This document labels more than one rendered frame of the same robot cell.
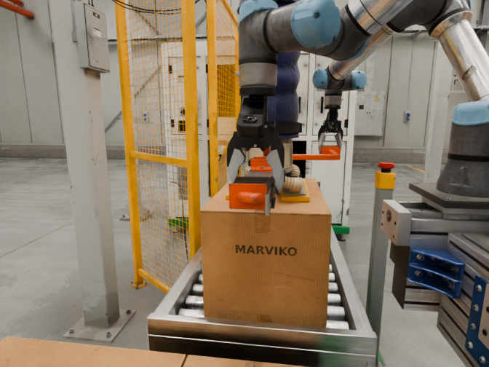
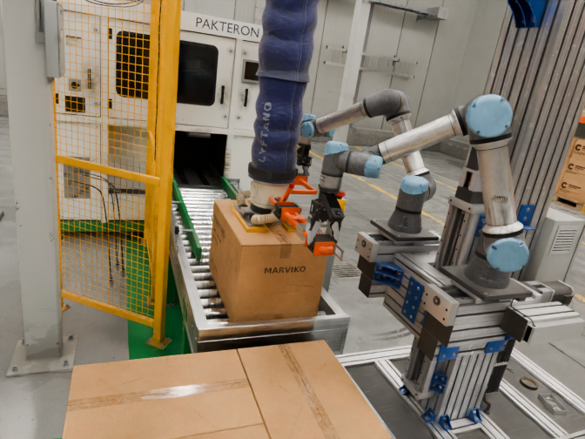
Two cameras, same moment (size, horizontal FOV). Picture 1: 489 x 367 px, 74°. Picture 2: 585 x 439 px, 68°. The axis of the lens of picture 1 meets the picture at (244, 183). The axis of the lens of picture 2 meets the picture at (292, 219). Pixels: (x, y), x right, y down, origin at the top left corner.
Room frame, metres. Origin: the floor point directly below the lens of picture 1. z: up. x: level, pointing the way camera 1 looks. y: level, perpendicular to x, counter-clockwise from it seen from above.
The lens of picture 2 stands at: (-0.51, 0.81, 1.64)
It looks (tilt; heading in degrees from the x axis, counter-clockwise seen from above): 19 degrees down; 329
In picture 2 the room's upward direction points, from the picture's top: 8 degrees clockwise
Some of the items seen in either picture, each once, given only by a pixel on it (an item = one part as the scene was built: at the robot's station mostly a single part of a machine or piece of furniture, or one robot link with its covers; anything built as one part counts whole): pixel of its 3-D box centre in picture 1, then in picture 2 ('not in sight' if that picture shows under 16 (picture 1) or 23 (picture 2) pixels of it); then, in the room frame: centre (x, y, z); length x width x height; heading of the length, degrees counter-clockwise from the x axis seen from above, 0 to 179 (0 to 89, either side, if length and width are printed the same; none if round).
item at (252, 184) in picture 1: (250, 191); (319, 244); (0.64, -0.01, 1.08); 0.08 x 0.07 x 0.05; 172
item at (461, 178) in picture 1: (471, 172); (406, 217); (0.83, -0.59, 1.09); 0.15 x 0.15 x 0.10
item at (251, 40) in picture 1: (259, 35); (335, 158); (0.66, -0.03, 1.38); 0.09 x 0.08 x 0.11; 45
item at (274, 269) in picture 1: (269, 239); (262, 256); (1.24, -0.10, 0.75); 0.60 x 0.40 x 0.40; 172
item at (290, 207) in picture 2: (265, 167); (287, 211); (0.99, -0.06, 1.08); 0.10 x 0.08 x 0.06; 82
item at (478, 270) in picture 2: not in sight; (489, 266); (0.34, -0.53, 1.09); 0.15 x 0.15 x 0.10
